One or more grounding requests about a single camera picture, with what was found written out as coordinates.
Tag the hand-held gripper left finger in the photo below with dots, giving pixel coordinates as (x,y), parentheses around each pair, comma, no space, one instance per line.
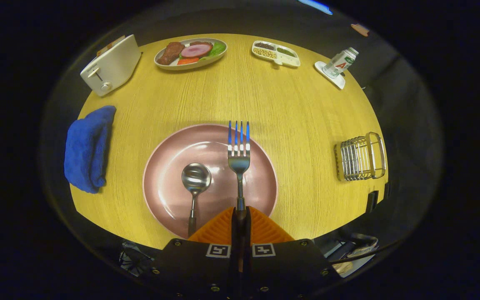
(190,262)

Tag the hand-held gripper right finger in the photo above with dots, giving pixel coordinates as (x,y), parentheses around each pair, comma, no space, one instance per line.
(290,262)

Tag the pink round plate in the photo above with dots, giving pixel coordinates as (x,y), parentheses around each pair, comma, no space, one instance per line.
(169,187)

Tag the black table edge clamp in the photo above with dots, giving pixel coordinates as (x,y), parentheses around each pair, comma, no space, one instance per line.
(371,201)

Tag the blue towel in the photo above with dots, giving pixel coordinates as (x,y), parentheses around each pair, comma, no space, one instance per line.
(86,150)

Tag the white coaster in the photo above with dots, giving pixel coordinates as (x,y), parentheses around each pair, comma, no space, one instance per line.
(338,80)

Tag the orange carrot slice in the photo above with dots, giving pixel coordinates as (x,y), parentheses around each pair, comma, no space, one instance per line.
(188,61)

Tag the white milk bottle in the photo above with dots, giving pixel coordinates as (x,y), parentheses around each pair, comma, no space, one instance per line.
(339,63)

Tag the grey oval food plate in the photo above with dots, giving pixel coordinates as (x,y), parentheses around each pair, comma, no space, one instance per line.
(219,57)

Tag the white toaster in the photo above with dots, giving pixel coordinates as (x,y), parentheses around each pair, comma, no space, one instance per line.
(113,68)

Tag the white divided bean dish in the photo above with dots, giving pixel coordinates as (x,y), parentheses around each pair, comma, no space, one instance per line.
(275,52)

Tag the large brown meat slice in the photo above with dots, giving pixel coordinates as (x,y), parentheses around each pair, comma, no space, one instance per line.
(171,52)

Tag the pink ham slice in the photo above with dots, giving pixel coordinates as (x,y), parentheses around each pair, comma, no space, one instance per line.
(196,50)

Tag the green lettuce leaf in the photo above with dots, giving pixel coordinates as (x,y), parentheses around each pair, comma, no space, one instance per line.
(217,48)

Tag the small brown meat slice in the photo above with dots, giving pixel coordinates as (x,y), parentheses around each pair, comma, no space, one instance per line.
(201,43)

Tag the brown toast slice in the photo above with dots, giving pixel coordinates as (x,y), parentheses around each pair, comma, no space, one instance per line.
(108,45)

